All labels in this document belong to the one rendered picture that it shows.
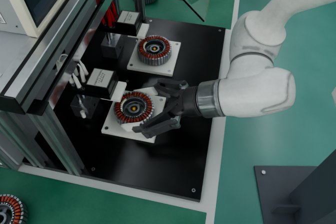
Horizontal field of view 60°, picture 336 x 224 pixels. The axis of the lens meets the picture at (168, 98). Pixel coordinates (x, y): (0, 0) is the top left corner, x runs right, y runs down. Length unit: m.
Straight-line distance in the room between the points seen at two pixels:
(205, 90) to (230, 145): 1.05
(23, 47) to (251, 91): 0.45
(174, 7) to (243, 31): 0.56
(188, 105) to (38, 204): 0.44
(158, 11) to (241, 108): 0.68
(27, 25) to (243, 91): 0.43
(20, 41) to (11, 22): 0.03
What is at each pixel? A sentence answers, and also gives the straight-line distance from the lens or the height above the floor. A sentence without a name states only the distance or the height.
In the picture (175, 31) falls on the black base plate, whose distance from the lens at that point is 1.09.
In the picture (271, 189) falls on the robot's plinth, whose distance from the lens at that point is 1.63.
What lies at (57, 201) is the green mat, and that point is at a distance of 0.81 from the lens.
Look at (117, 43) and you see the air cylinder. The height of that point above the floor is 0.82.
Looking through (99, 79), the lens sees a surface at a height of 0.92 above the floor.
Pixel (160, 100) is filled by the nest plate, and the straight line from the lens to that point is 0.86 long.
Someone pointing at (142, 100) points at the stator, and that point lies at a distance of 0.82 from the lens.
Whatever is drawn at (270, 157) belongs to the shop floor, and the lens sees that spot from 1.72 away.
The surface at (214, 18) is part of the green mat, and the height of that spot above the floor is 0.75.
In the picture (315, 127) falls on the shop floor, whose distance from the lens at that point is 1.92.
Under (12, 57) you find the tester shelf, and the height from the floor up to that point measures 1.11.
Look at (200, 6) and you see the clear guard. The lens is 0.77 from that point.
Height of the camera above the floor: 1.48
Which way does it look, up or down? 54 degrees down
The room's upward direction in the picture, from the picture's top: straight up
